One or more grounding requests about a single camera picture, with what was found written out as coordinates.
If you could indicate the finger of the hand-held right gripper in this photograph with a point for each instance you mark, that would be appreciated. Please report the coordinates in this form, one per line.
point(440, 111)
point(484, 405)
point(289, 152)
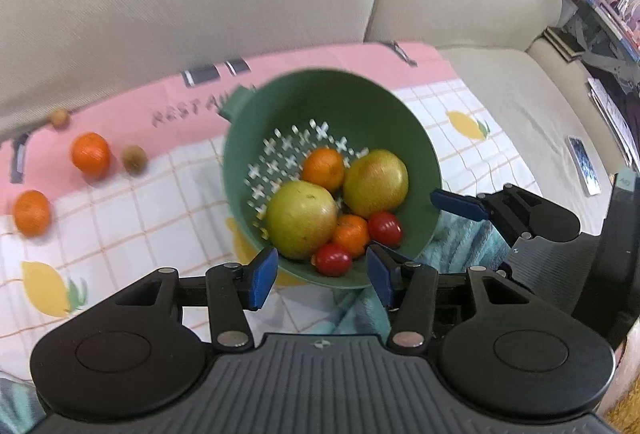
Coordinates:
point(457, 205)

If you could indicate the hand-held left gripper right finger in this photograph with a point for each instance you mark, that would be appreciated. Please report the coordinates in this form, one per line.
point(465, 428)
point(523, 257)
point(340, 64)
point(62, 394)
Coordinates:
point(380, 276)

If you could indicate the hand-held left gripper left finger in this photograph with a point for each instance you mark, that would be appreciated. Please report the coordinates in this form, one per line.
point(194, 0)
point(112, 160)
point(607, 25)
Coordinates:
point(262, 276)

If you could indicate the red cherry tomato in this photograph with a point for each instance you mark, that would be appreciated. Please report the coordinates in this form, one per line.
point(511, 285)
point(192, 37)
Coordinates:
point(331, 260)
point(385, 228)

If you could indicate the orange mandarin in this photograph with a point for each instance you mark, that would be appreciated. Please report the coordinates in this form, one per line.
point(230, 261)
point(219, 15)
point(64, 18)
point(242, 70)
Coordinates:
point(90, 154)
point(324, 169)
point(350, 235)
point(31, 212)

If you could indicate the yellow-green pear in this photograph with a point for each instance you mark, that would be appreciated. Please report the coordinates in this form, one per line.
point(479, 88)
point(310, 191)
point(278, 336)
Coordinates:
point(375, 184)
point(300, 219)

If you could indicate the green colander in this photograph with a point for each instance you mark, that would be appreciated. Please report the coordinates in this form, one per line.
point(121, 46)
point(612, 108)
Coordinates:
point(300, 99)

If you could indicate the teal striped blanket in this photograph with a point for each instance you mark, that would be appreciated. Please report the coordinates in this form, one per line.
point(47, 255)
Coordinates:
point(460, 244)

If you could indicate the smartphone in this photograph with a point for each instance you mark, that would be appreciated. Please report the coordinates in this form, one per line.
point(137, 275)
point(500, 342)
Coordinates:
point(584, 164)

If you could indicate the pink checked printed cloth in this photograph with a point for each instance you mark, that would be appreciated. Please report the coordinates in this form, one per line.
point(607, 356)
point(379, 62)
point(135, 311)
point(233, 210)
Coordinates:
point(150, 224)

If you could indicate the pink towel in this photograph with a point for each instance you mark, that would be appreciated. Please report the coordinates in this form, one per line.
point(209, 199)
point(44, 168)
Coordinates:
point(627, 364)

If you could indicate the stack of papers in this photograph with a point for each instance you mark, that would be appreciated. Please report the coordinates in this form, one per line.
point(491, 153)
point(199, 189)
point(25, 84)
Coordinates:
point(610, 114)

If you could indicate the brown longan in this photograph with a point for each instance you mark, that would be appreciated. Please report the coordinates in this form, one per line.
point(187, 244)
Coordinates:
point(134, 159)
point(59, 117)

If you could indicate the stack of books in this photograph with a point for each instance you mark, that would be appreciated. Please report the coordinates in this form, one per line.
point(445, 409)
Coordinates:
point(562, 43)

